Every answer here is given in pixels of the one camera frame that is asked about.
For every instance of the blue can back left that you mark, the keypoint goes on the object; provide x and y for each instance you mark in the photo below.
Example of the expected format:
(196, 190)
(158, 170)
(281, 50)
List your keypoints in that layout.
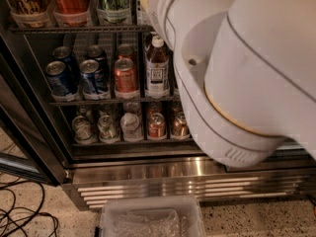
(66, 55)

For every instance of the blue can front left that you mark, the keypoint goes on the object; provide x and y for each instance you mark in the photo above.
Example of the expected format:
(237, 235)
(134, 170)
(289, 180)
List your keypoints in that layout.
(63, 88)

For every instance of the orange can front middle shelf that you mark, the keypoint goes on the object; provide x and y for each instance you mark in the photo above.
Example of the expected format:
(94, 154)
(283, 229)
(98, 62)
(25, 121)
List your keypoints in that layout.
(126, 79)

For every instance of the silver can bottom left front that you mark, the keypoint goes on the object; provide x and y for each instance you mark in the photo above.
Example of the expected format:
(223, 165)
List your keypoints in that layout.
(84, 133)

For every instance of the yellow can top shelf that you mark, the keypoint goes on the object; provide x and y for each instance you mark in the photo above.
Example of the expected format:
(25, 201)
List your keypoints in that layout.
(28, 2)

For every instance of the clear plastic storage bin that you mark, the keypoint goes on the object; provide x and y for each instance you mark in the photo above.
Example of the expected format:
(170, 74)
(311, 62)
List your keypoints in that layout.
(177, 216)

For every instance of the tea bottle white cap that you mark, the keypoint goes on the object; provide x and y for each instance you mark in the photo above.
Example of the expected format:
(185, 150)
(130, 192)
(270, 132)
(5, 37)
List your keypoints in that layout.
(157, 69)

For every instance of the open fridge glass door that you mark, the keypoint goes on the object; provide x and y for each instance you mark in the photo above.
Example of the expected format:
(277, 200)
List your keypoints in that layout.
(23, 125)

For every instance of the copper can bottom front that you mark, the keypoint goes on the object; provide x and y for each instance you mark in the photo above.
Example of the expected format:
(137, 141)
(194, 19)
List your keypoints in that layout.
(179, 129)

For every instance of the red cola can top shelf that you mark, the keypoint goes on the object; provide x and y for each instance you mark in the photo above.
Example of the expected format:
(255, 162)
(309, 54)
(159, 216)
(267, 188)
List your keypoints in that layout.
(72, 12)

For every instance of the orange can shelf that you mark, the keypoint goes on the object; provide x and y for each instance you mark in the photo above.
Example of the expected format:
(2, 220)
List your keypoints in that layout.
(126, 51)
(126, 79)

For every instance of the clear bottle bottom shelf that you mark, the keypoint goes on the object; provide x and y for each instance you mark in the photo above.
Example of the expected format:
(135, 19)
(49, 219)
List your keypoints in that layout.
(131, 127)

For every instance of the stainless steel fridge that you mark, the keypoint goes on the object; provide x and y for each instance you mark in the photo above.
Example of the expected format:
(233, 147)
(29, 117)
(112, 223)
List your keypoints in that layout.
(147, 168)

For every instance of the blue can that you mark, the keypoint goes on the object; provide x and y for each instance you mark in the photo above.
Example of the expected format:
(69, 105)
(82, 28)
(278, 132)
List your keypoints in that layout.
(97, 53)
(63, 88)
(95, 86)
(66, 55)

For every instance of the silver can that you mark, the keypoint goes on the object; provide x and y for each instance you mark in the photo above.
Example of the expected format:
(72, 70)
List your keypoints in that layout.
(108, 130)
(84, 133)

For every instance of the red can bottom front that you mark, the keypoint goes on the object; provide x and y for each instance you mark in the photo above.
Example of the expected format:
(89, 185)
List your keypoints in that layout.
(156, 126)

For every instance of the orange can back middle shelf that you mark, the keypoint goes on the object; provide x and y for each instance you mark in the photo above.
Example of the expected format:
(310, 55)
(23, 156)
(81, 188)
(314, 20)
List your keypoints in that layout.
(126, 51)

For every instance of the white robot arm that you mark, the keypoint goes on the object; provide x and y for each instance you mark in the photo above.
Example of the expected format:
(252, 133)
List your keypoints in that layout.
(246, 72)

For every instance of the green can top shelf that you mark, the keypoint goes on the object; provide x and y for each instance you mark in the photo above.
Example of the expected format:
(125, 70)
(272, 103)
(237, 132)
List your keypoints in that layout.
(114, 12)

